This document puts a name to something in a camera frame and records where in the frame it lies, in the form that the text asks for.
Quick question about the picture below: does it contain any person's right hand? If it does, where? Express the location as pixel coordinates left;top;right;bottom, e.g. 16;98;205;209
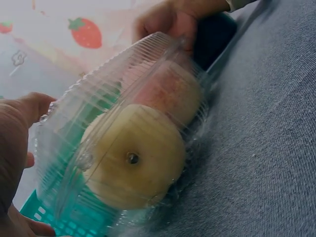
134;0;232;52

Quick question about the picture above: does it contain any person's left hand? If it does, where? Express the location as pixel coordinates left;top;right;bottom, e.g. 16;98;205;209
0;92;58;237

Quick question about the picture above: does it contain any clear plastic clamshell container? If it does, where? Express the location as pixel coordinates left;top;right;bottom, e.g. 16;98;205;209
34;31;219;224

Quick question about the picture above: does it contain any red apple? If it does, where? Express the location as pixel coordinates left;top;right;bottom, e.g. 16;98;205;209
128;58;202;125

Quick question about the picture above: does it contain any yellow apple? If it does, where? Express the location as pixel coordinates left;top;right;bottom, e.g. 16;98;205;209
82;103;188;211

